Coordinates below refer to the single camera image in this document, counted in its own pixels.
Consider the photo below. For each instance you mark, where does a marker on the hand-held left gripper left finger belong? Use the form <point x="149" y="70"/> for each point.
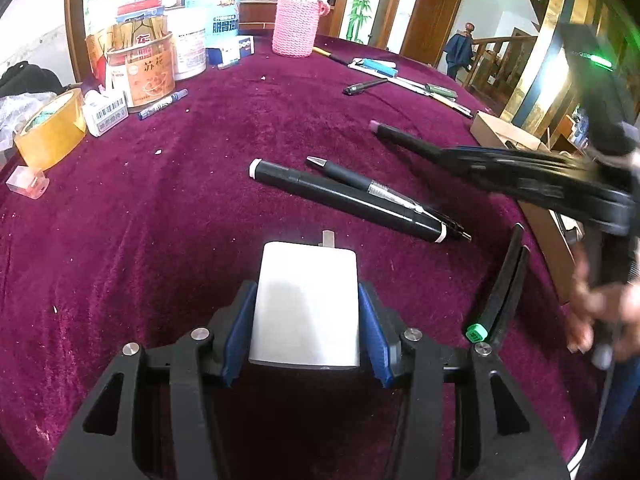
<point x="237" y="340"/>

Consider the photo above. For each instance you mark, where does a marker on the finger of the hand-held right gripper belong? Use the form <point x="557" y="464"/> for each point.
<point x="525" y="157"/>
<point x="550" y="192"/>

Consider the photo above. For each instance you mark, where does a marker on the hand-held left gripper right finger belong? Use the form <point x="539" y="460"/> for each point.
<point x="375" y="340"/>

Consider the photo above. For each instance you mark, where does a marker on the cardboard box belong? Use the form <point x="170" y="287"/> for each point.
<point x="545" y="245"/>

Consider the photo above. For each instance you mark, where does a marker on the white charger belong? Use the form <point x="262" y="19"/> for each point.
<point x="305" y="305"/>

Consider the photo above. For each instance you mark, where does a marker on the black marker green cap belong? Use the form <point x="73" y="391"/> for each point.
<point x="492" y="300"/>

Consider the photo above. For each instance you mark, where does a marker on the black marker pink caps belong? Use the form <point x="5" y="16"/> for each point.
<point x="400" y="136"/>

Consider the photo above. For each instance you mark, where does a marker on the black clear gel pen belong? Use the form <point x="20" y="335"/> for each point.
<point x="345" y="175"/>

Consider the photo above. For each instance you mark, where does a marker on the black marker pale caps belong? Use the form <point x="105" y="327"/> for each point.
<point x="280" y="175"/>

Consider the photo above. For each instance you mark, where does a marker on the person's right forearm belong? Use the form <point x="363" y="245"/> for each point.
<point x="620" y="410"/>

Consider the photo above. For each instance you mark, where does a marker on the person's right hand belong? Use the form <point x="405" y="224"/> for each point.
<point x="580" y="310"/>

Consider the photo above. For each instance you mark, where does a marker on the wooden stair railing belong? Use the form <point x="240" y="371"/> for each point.
<point x="500" y="60"/>

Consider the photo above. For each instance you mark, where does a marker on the long white pen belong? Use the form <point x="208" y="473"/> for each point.
<point x="430" y="95"/>

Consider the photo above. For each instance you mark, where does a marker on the hanging blue jacket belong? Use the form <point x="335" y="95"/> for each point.
<point x="457" y="52"/>

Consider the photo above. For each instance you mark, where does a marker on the maroon velvet tablecloth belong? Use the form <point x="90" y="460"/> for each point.
<point x="175" y="185"/>

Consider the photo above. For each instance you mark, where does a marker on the wooden door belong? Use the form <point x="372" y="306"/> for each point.
<point x="432" y="15"/>

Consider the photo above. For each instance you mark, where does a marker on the slim black pen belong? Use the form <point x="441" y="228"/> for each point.
<point x="365" y="86"/>

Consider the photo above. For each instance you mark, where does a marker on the bamboo painted panel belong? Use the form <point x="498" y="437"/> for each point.
<point x="362" y="0"/>

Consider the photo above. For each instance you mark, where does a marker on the blue marker pen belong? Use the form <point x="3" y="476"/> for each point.
<point x="162" y="104"/>

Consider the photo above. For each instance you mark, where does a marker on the pink knit-sleeved bottle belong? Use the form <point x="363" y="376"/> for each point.
<point x="297" y="25"/>

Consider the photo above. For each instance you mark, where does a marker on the white barcode box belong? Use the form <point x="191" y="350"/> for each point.
<point x="105" y="112"/>

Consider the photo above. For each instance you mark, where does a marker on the yellow tape roll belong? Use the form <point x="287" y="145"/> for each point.
<point x="45" y="145"/>

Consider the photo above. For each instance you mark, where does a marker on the orange round tin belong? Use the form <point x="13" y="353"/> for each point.
<point x="145" y="75"/>

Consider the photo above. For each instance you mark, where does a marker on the small white blue box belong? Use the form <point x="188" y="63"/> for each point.
<point x="235" y="50"/>

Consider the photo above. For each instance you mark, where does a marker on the white round can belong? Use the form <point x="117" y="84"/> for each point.
<point x="187" y="50"/>

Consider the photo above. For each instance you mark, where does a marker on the wooden cabinet counter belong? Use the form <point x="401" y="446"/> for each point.
<point x="257" y="12"/>

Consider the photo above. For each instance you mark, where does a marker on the clear plastic bag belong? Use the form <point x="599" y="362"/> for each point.
<point x="15" y="115"/>

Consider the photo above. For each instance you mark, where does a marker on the black bag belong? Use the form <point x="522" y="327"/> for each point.
<point x="27" y="77"/>

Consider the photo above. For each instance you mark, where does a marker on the red-topped box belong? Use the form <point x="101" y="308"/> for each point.
<point x="140" y="11"/>

